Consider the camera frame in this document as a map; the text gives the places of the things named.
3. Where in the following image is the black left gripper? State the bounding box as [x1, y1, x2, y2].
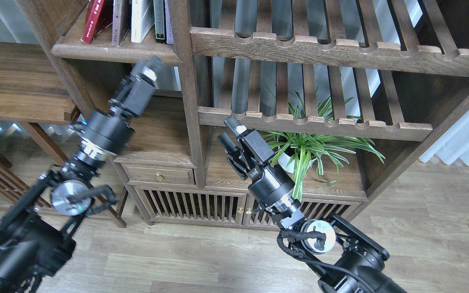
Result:
[74, 56, 165, 161]

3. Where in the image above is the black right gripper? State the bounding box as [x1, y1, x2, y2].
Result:
[217, 115, 300, 214]

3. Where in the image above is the dark brown book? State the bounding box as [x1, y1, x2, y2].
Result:
[111, 0, 132, 47]

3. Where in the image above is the red book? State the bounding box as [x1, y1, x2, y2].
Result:
[81, 0, 114, 44]

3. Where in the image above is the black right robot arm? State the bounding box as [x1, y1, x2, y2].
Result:
[218, 116, 404, 293]

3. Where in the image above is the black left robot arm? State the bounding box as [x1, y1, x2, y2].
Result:
[0, 56, 164, 293]

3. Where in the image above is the white plant pot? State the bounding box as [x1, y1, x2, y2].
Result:
[278, 153, 318, 174]

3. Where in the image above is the white upright book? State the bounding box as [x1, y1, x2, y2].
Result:
[131, 0, 154, 43]

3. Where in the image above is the dark green upright book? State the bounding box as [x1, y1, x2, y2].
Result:
[154, 0, 166, 44]

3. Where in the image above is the dark wooden bookshelf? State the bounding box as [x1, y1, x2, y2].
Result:
[17, 0, 469, 230]

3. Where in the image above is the wooden side table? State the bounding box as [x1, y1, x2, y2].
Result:
[0, 42, 127, 227]

